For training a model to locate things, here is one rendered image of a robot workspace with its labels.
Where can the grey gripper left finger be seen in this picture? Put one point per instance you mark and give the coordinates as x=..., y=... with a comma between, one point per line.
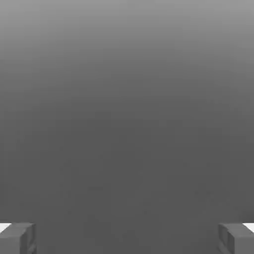
x=13, y=240

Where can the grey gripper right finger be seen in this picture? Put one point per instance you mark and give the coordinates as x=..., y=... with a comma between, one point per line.
x=240, y=240

